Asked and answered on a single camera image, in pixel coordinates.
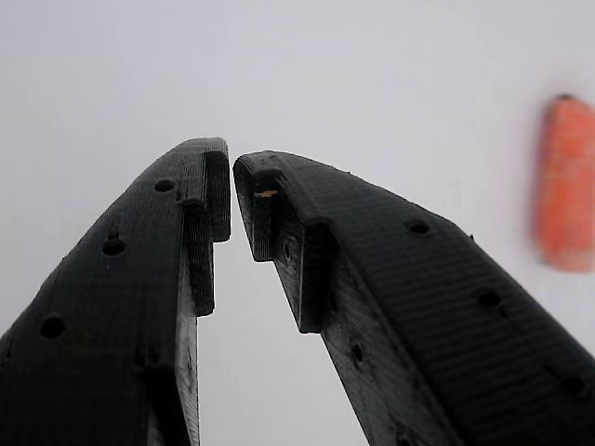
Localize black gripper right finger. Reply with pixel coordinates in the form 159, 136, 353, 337
231, 149, 595, 446

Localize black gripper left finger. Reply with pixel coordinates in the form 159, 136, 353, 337
0, 137, 232, 446

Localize orange food piece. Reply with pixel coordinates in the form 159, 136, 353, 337
532, 93, 595, 273

